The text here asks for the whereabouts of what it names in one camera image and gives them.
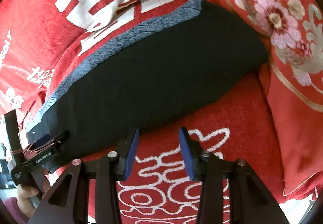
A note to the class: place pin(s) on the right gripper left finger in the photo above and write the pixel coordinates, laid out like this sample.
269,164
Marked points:
67,201

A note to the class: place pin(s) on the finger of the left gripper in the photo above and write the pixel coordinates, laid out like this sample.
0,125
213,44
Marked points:
61,138
41,141

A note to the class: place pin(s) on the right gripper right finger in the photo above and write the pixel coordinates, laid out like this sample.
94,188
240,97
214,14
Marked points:
249,199

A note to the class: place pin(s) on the black pants with blue waistband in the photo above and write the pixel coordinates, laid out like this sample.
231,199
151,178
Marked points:
154,73

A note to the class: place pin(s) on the maroon left sleeve forearm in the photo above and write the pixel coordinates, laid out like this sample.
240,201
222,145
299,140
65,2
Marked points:
16,213

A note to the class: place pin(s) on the person's left hand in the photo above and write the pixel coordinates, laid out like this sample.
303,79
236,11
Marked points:
27,192

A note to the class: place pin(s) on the red sofa cover with lettering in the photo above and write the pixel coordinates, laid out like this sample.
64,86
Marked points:
43,41

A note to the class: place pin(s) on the red embroidered floral cushion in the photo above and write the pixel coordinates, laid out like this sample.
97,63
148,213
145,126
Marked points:
292,81

